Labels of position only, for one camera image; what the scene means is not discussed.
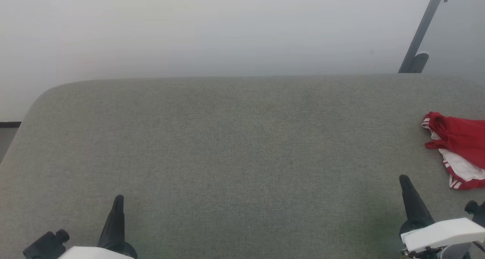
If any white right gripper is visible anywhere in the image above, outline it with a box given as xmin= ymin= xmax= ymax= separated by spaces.
xmin=399 ymin=174 xmax=485 ymax=254

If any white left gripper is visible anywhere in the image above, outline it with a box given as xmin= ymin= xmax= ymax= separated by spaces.
xmin=57 ymin=195 xmax=138 ymax=259

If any red garment with white stripes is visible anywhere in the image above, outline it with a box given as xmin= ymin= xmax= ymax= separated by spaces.
xmin=421 ymin=112 xmax=485 ymax=190

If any grey metal post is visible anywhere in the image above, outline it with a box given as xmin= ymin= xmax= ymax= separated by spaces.
xmin=398 ymin=0 xmax=449 ymax=74

